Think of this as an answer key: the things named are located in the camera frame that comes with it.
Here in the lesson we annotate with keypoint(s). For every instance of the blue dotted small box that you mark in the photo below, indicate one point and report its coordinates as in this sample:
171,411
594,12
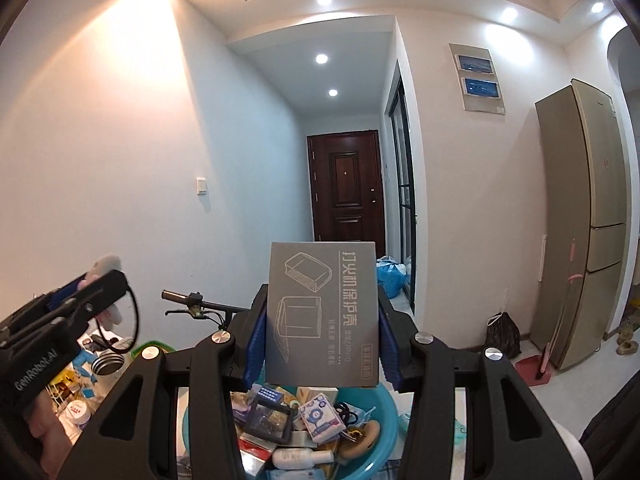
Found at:
268,394

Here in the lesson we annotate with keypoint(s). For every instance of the white light switch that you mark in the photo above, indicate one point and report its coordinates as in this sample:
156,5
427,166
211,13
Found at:
201,185

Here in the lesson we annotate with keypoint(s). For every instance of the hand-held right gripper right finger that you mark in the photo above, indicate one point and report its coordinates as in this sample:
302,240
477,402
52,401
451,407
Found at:
387,352

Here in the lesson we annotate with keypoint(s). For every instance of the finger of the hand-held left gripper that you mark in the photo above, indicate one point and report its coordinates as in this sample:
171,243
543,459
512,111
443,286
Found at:
100,292
65,296

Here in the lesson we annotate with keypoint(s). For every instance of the blue plastic basin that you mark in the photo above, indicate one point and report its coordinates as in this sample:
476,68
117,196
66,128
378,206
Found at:
382,407

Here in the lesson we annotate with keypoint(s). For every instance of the black plastic bag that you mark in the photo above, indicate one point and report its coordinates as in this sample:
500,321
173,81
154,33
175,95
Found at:
502,335

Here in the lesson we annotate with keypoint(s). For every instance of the white pill bottle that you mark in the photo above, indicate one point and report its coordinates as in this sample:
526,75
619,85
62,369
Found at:
75,412

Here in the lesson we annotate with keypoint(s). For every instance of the white cartoon tissue pack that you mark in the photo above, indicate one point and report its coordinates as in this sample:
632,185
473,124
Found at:
322,412

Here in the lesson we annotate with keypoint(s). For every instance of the white small box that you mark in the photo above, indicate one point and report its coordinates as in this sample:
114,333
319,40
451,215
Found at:
317,392

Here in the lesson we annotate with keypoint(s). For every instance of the black thin hoop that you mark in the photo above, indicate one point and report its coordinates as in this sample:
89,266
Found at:
136,317

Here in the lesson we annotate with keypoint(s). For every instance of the white plastic bottle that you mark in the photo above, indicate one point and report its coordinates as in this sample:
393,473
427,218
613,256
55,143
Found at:
302,457

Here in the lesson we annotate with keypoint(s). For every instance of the person's left hand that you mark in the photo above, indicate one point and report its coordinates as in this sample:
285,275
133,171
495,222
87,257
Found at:
47,435

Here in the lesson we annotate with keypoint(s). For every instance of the blue plastic bag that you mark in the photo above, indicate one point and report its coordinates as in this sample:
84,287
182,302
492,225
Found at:
392,277

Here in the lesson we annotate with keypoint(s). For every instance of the brown entrance door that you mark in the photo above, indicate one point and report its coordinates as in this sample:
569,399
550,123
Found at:
345,185

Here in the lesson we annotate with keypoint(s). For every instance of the black display case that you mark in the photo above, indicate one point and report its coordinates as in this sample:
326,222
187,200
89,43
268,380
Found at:
265,415

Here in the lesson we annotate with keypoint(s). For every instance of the grey electrical panel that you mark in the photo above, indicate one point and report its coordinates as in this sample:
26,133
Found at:
477,77

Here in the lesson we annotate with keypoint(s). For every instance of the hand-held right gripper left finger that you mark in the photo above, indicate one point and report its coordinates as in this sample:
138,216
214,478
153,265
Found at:
255,350

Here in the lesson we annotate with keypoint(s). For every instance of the red dustpan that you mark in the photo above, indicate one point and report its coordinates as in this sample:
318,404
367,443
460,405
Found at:
532,370

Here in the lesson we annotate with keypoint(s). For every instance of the black framed glass door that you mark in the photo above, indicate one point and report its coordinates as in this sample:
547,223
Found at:
402,185

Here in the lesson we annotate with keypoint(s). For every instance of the red and white box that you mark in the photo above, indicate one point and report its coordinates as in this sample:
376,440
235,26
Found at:
255,452

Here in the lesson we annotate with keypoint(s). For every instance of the green wipes pack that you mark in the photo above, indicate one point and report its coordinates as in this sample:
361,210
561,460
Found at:
460,430

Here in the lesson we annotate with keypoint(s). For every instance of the round wooden object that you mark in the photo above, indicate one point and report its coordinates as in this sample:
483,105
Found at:
361,442

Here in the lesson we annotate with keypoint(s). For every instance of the white fluffy plush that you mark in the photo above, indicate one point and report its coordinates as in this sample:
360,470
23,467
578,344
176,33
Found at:
106,262

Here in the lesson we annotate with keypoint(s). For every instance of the gold refrigerator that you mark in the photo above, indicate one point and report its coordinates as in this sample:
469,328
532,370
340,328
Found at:
580,225

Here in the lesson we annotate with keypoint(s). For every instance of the grey cardboard box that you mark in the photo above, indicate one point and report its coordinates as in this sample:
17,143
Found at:
320,320

